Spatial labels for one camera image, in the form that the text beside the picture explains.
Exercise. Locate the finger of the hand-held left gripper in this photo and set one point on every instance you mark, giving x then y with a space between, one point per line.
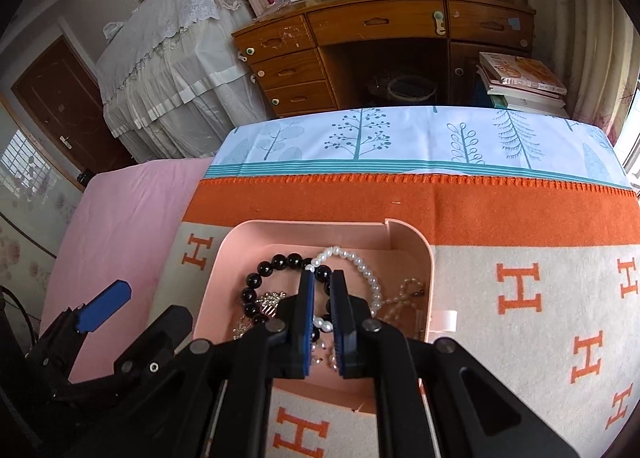
160 334
102 306

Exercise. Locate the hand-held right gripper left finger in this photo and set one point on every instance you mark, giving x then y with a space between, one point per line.
306 323

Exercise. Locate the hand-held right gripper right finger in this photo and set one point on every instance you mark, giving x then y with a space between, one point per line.
336 325

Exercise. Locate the pink plastic tray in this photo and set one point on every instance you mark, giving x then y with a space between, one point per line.
260 243

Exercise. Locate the pink bedsheet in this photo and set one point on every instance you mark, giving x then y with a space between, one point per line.
125 218

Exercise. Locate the frosted window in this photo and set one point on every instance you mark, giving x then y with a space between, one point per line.
22 162

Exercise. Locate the orange and white blanket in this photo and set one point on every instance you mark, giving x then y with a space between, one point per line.
500 218

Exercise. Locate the tree print bedsheet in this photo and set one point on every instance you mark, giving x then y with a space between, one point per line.
400 137

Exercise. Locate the brown wooden door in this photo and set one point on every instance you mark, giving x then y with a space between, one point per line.
55 87

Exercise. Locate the white lace cover cloth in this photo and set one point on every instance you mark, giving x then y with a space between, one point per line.
165 37

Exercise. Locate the wooden desk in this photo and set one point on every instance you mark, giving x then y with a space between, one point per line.
375 20

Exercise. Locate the stack of books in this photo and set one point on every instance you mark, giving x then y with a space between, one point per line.
525 72

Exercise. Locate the green drawer lock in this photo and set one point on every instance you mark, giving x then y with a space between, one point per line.
438 22

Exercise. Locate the beige curtain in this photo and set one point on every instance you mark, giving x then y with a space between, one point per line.
575 12

